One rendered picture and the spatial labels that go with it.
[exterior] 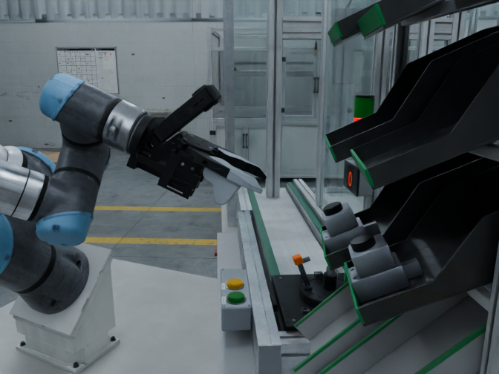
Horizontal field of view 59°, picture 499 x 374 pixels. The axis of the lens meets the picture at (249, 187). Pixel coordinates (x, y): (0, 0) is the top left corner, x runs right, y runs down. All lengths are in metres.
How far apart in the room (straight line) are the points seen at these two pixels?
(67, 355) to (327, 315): 0.55
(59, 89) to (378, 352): 0.61
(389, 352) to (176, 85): 8.56
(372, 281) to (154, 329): 0.72
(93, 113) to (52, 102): 0.06
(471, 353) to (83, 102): 0.61
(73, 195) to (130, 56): 8.62
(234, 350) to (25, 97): 9.38
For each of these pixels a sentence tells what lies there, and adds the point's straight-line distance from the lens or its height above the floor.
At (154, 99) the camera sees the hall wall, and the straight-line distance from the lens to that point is 9.20.
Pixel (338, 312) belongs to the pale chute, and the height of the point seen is 1.05.
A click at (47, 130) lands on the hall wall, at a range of 10.06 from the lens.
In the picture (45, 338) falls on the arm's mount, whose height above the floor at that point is 0.92.
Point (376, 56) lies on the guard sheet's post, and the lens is 1.16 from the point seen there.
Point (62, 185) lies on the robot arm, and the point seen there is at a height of 1.30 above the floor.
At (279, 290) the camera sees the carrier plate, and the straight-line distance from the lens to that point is 1.08.
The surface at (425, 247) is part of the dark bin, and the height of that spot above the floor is 1.24.
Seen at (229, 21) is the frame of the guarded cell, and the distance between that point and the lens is 1.75.
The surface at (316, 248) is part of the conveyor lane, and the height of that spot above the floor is 0.92.
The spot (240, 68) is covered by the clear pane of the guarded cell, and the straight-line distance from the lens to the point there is 2.25.
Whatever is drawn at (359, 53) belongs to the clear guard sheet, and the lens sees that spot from 1.33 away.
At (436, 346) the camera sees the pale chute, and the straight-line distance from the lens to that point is 0.67.
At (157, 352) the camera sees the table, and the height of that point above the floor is 0.86.
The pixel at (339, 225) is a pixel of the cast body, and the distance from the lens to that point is 0.68.
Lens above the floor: 1.46
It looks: 14 degrees down
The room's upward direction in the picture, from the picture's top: straight up
